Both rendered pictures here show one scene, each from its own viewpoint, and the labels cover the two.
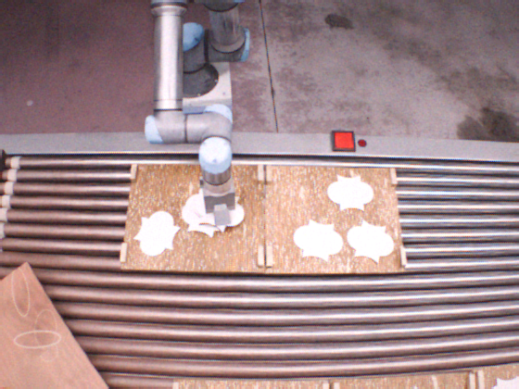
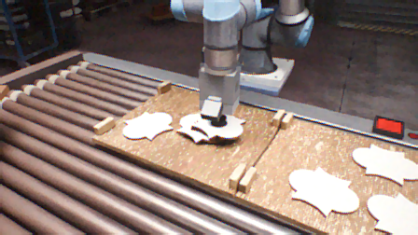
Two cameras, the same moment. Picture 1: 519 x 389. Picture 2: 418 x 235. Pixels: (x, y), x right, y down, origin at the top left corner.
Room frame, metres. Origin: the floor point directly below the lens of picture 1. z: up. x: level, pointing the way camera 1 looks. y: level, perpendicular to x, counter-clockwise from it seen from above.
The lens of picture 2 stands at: (0.06, -0.23, 1.41)
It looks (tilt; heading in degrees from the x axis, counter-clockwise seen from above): 32 degrees down; 33
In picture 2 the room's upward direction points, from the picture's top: straight up
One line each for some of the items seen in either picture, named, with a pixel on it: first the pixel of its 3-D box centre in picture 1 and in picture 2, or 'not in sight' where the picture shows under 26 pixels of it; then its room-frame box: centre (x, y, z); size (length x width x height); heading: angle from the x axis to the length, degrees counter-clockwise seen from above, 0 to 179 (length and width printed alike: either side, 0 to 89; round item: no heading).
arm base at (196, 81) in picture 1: (191, 69); (255, 55); (1.20, 0.27, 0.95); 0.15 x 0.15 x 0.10
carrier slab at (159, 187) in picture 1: (194, 216); (193, 128); (0.64, 0.19, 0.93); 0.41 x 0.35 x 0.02; 93
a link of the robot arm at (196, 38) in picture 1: (189, 45); (258, 26); (1.21, 0.27, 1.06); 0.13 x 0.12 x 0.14; 94
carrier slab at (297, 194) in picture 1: (334, 218); (354, 180); (0.66, -0.23, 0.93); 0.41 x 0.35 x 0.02; 93
